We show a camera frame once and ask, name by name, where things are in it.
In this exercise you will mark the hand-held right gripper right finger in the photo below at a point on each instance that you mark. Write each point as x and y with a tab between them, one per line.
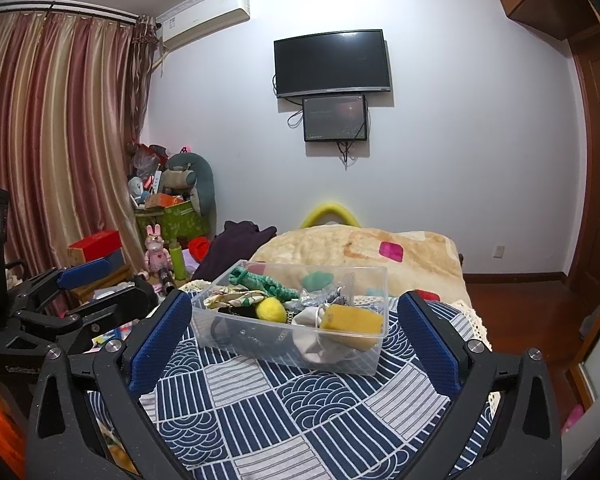
430	342

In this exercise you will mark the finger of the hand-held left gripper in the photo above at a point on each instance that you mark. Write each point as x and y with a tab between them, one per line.
120	305
87	271

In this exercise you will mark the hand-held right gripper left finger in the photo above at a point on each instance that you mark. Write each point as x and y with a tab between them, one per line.
157	342

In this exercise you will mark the yellow sponge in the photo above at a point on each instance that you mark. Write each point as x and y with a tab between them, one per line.
350	322

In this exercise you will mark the beige floral cloth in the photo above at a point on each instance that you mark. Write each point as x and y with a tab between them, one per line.
230	300

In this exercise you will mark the yellow felt ball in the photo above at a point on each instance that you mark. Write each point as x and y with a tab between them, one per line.
270	309

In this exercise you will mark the clear plastic storage box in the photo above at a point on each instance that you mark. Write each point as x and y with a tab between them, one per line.
280	352

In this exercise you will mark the red box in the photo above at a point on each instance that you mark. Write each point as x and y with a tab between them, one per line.
92	245

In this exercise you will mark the black cylindrical object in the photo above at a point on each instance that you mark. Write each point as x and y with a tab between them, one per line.
166	279

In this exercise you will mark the pink rabbit toy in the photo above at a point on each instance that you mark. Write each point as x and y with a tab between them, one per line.
157	255

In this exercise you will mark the green bottle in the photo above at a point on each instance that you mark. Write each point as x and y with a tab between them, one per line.
178	262

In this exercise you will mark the red plush cloth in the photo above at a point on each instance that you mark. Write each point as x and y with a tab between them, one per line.
199	249

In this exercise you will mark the green storage box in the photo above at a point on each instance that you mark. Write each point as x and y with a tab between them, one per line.
180	222

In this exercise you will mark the orange box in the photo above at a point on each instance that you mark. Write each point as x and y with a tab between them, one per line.
165	201

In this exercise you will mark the dark purple garment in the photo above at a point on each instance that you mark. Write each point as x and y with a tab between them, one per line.
230	250

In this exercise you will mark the striped pink curtain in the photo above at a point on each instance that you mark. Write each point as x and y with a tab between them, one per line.
55	135

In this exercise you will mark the beige printed blanket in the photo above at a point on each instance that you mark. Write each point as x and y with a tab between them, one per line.
330	245

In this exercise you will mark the blue patterned tablecloth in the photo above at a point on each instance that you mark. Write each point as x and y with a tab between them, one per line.
305	410

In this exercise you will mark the grey green plush toy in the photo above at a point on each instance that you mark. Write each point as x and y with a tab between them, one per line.
205	180

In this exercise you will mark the white heart print wardrobe door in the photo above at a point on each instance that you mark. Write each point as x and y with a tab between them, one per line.
595	375

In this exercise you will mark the orange plastic object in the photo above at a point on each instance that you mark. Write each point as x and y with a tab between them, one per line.
5	430

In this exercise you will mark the yellow padded arch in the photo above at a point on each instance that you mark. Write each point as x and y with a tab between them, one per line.
325	208

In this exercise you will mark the small black monitor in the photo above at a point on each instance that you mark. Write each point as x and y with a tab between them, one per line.
335	117

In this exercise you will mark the brown wooden door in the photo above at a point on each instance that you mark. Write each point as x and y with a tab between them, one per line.
595	160

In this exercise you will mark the curtain rod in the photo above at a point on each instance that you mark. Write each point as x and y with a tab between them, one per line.
65	10

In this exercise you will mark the white air conditioner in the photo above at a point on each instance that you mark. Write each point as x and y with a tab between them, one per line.
205	17

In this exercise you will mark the white wall outlet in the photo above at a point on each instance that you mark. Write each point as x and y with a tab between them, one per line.
499	251

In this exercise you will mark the black wall television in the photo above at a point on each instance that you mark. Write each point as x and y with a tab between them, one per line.
332	62

